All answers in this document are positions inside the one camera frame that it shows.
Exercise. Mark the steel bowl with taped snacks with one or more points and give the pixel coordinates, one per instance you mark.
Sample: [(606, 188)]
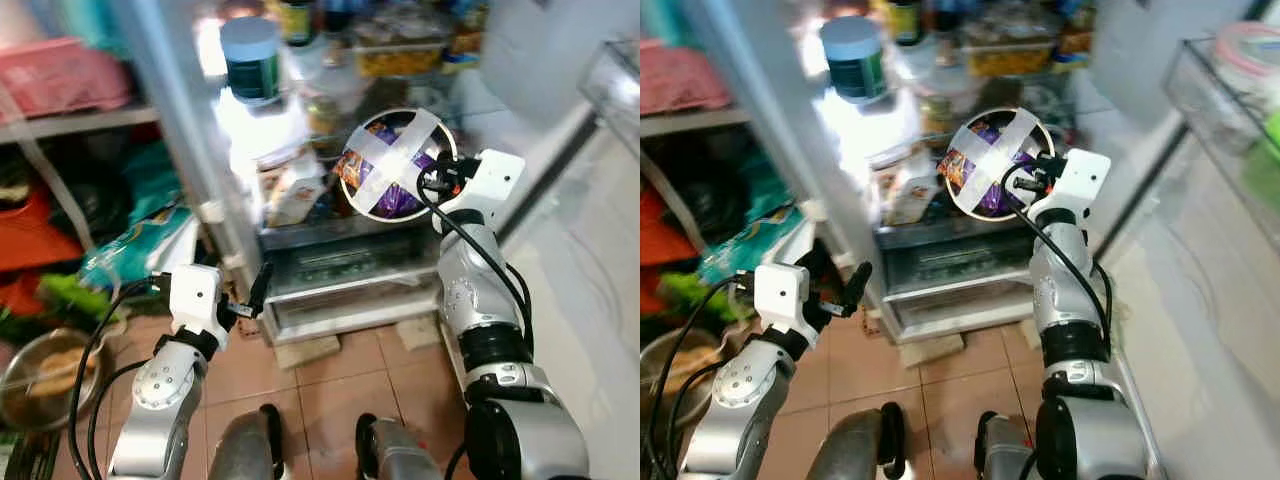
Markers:
[(990, 160), (390, 165)]

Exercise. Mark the orange plastic tub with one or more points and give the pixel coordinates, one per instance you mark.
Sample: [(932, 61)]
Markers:
[(655, 235), (35, 235)]

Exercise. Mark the clear container of yellow food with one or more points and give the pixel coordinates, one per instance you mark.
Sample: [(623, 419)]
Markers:
[(1010, 55), (400, 55)]

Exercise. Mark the white printed carton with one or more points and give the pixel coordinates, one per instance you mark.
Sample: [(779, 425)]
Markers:
[(912, 190), (295, 190)]

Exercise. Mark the teal printed package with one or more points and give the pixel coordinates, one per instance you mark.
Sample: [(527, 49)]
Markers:
[(750, 250), (140, 245)]

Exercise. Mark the grey fridge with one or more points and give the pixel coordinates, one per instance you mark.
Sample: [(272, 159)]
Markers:
[(560, 250), (1180, 300)]

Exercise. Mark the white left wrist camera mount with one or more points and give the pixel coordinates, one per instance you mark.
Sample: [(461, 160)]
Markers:
[(782, 298), (195, 300)]

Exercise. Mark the wide steel basin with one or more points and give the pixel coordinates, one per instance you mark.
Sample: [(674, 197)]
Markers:
[(50, 380), (670, 375)]

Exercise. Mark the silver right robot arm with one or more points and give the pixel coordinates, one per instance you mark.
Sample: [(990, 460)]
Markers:
[(480, 300), (1065, 300)]

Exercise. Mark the grey shelf board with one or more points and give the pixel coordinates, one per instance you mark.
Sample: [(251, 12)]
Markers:
[(690, 120), (70, 122)]

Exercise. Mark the tub with pink lid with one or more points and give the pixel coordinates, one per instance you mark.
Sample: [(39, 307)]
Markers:
[(1250, 50)]

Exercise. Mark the clear fridge crisper drawer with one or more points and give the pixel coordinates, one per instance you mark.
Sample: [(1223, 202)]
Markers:
[(950, 265), (340, 265)]

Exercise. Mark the dark glass bottle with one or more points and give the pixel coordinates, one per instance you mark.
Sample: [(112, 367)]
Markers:
[(905, 20), (295, 20)]

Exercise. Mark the grey robot left leg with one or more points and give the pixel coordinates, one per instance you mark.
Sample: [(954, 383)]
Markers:
[(245, 450), (855, 450)]

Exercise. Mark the grey robot leg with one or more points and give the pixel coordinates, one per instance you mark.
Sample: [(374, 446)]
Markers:
[(1005, 455), (855, 450), (245, 450), (395, 455)]

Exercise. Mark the clear fridge door shelf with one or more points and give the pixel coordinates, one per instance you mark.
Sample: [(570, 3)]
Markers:
[(1220, 130), (610, 85)]

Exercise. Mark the pale stone block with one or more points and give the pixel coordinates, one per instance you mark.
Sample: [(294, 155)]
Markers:
[(305, 352), (930, 350)]

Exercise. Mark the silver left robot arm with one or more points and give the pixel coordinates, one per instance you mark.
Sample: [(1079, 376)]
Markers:
[(160, 400), (745, 395)]

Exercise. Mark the dark jar with pale lid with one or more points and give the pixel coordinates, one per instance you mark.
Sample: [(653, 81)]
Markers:
[(852, 65), (250, 65)]

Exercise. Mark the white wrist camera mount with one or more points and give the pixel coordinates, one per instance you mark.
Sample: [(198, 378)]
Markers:
[(495, 180), (195, 300), (1085, 180), (782, 298)]

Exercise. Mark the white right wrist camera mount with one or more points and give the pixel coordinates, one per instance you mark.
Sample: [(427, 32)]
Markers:
[(1085, 180), (495, 180)]

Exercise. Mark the grey robot right leg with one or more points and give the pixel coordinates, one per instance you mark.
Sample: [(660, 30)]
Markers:
[(1005, 455), (395, 455)]

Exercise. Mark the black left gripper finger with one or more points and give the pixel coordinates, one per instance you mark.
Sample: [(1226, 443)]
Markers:
[(260, 285), (858, 285)]

